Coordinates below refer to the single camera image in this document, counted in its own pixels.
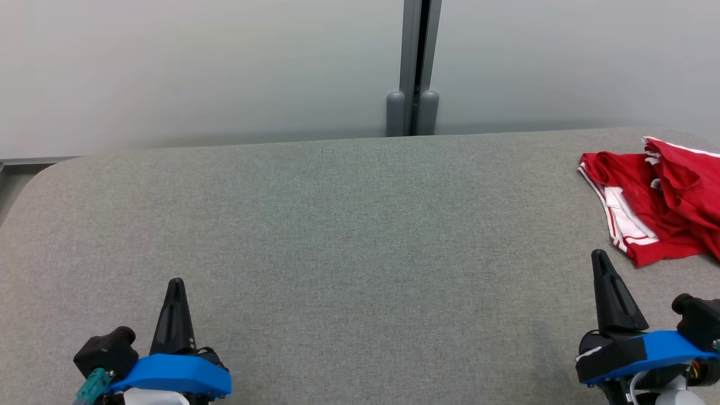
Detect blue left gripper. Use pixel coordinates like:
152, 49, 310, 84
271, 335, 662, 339
107, 278, 232, 404

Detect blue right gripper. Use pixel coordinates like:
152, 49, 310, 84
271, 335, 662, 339
575, 250, 720, 405

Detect red shirt with white sleeves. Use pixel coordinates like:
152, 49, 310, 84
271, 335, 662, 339
578, 151, 712, 268

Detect red shorts with white stripe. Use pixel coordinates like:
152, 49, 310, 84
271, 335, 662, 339
643, 136, 720, 260

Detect grey fabric sofa seat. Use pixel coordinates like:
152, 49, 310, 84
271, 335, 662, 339
0, 127, 720, 405

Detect teal left camera plug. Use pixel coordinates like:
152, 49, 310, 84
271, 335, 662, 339
73, 368, 113, 405

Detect grey metal floor rail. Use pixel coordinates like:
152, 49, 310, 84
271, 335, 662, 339
0, 156, 82, 169

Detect grey cylindrical post foot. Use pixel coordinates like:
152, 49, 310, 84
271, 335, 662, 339
386, 91, 407, 137
417, 90, 439, 136

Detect grey metal partition post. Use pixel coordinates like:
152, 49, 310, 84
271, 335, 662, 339
399, 0, 443, 137

